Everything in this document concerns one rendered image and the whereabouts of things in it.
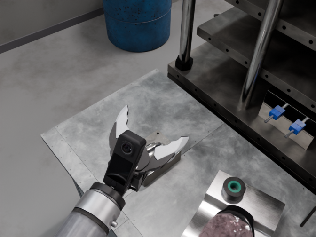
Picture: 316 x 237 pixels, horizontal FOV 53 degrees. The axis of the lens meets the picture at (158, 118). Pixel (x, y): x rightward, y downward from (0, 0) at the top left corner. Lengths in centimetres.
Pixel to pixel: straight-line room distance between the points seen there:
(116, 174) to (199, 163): 84
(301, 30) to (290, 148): 54
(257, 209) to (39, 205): 151
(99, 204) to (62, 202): 170
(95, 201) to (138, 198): 75
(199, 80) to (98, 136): 62
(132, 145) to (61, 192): 178
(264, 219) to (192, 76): 87
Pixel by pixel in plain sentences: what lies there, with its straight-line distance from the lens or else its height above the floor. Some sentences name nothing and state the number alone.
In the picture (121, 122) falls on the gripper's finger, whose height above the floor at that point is 147.
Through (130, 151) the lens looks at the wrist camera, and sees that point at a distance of 55.
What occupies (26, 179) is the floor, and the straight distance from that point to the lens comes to 243.
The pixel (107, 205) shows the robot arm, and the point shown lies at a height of 147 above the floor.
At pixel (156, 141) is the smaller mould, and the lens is 136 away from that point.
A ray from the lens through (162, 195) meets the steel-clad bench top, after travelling 131.
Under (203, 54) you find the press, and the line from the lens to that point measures 190.
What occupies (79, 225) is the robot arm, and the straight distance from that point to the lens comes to 56.
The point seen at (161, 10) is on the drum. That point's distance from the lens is 297.
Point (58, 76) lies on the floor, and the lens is 302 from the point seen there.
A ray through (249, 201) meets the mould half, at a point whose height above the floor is 91.
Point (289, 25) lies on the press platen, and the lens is 133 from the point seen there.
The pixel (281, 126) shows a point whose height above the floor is 82.
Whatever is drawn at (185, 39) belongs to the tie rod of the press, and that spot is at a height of 98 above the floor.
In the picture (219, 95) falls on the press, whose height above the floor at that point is 78.
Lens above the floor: 198
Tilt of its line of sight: 51 degrees down
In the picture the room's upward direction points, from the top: straight up
